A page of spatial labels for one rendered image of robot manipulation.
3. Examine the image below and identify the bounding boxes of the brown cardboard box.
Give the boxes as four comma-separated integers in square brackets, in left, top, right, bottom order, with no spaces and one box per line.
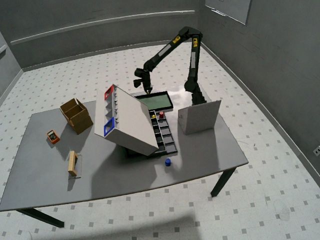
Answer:
[60,98,94,135]

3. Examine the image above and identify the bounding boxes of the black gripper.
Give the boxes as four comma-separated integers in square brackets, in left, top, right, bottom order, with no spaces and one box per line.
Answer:
[143,79,153,95]

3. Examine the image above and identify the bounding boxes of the orange pocket multimeter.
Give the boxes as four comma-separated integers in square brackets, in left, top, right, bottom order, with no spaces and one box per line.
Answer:
[47,129,60,144]

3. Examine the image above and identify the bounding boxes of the green tray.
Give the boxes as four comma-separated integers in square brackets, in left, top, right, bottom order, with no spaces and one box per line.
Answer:
[134,91,173,112]

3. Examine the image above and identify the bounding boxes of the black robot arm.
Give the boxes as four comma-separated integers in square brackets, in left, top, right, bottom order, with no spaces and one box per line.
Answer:
[133,26,207,106]

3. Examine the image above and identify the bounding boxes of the blue round cap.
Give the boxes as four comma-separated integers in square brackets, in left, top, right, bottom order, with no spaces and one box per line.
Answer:
[165,158,171,166]

